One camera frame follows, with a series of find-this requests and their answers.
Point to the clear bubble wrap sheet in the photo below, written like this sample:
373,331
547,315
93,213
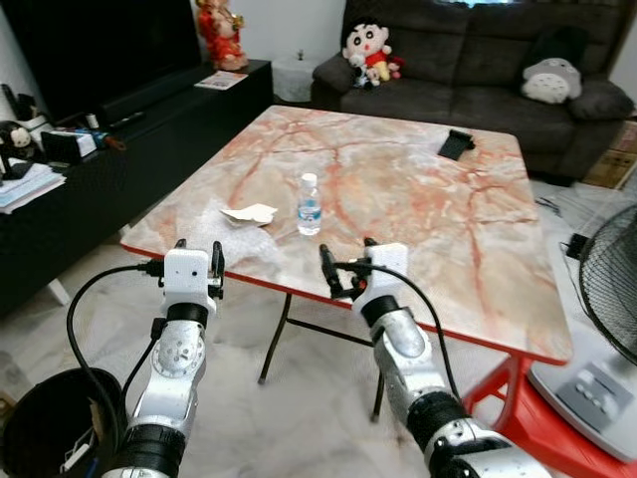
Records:
244,242

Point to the black metal table frame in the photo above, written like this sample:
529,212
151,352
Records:
276,339

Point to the red plastic stool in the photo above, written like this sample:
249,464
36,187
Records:
537,428

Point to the black television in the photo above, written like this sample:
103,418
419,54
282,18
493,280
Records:
90,50

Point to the black TV cabinet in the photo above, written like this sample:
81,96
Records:
129,169

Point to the crumpled white paper box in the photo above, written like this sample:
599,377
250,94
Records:
251,212

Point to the white red booklet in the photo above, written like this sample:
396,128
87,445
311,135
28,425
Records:
221,81

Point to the cartoon boy plush doll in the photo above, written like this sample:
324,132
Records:
368,50

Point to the small grey Totoro plush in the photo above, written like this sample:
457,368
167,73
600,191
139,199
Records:
550,85

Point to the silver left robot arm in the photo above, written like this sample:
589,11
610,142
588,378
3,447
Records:
177,358

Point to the small red plush toy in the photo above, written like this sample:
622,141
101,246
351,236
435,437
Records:
395,68

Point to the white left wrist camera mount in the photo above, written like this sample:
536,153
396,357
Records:
186,274

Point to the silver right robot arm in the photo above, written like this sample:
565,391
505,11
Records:
403,349

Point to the black soundbar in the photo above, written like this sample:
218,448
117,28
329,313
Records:
139,100

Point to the black power adapter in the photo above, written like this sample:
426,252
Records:
576,247

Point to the white lace covered side table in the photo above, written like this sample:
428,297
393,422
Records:
294,80

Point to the dark grey cushion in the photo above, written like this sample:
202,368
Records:
605,100

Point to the brown cardboard box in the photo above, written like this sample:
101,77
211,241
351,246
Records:
615,159

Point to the white paper stack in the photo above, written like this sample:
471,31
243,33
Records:
28,189

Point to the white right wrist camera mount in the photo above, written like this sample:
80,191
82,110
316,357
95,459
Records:
388,264

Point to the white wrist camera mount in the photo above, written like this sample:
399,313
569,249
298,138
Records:
186,274
388,264

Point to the black rubbish bin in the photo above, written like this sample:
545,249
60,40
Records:
40,428

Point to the clear plastic water bottle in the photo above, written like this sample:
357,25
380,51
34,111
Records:
310,207

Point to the dark grey fabric sofa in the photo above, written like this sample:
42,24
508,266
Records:
448,100

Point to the red gold deity statue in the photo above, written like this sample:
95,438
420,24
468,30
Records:
221,35

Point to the grey black table fan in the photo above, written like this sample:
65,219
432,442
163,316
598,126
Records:
592,393

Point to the small black phone stand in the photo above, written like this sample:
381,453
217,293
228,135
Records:
457,144

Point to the black white small box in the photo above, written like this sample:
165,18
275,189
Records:
68,145

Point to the black white mouse figurine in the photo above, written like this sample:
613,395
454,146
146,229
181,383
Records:
16,144

